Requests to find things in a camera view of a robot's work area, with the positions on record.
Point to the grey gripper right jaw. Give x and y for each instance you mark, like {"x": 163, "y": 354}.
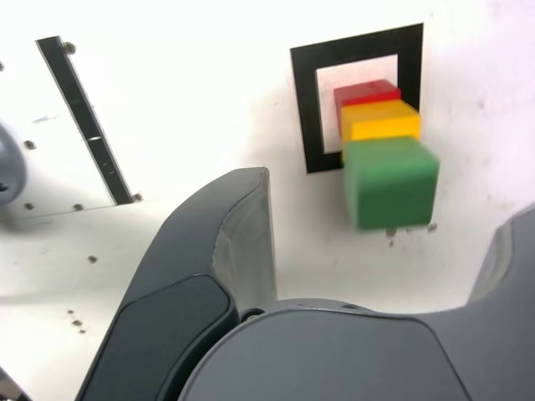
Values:
{"x": 334, "y": 359}

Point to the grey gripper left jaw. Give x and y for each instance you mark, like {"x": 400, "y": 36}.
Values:
{"x": 188, "y": 250}

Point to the green cube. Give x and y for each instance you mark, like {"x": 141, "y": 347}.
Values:
{"x": 393, "y": 188}

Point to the yellow cube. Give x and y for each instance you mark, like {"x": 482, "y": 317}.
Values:
{"x": 384, "y": 123}

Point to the red cube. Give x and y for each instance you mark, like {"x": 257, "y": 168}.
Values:
{"x": 363, "y": 92}

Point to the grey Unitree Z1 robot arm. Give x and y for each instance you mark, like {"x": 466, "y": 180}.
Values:
{"x": 10, "y": 167}

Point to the black tape square outline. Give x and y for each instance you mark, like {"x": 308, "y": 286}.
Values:
{"x": 305, "y": 104}

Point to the black tape strip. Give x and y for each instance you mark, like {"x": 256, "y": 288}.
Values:
{"x": 88, "y": 121}

